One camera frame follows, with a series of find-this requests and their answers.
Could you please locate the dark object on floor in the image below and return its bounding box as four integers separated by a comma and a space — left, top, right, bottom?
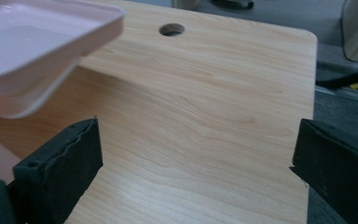
210, 0, 255, 10

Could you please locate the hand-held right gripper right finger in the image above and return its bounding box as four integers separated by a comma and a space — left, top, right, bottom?
289, 118, 358, 224

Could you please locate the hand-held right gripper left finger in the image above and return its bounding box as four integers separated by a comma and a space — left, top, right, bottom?
12, 116, 104, 224

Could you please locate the beige round stand base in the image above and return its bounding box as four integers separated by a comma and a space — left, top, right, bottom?
172, 0, 201, 11

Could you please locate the black cable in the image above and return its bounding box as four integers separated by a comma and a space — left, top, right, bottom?
315, 67, 358, 90

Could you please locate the pink square plastic tray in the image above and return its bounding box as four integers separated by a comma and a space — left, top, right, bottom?
0, 0, 126, 119

